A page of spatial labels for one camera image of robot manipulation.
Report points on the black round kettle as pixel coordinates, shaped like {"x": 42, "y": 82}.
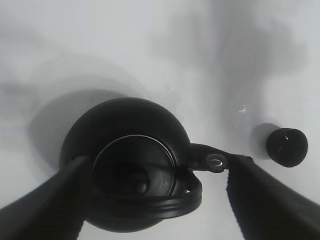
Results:
{"x": 142, "y": 164}

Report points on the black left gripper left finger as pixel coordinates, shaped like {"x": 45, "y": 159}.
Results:
{"x": 56, "y": 210}

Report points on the small black teacup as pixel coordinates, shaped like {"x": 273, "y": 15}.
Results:
{"x": 287, "y": 147}

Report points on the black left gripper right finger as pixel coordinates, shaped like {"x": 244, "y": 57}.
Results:
{"x": 265, "y": 208}

